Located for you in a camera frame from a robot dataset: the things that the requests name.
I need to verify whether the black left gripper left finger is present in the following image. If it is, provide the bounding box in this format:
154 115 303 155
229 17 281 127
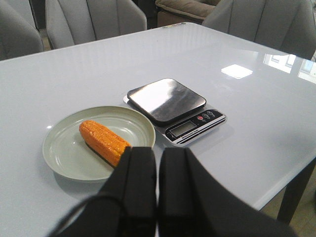
53 147 157 237

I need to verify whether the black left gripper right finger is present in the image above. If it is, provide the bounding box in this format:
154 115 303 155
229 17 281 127
158 148 296 237

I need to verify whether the orange corn cob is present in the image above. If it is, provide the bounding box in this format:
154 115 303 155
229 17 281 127
79 120 131 167

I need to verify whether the pale green round plate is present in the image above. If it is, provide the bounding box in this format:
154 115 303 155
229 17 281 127
42 106 156 183

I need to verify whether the black silver kitchen scale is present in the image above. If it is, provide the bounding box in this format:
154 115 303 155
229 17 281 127
123 78 227 147

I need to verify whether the grey upholstered chair right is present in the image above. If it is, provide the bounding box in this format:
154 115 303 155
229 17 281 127
45 0 147 49

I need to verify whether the grey upholstered chair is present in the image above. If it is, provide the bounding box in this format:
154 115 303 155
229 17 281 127
0 0 44 60
45 0 147 49

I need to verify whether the beige cushion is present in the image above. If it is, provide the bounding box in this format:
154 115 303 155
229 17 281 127
155 0 220 20

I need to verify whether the grey upholstered chair left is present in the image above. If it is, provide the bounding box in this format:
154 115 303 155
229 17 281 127
0 0 44 60

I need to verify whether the grey chair at table end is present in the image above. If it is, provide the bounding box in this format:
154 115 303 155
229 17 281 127
202 0 316 59

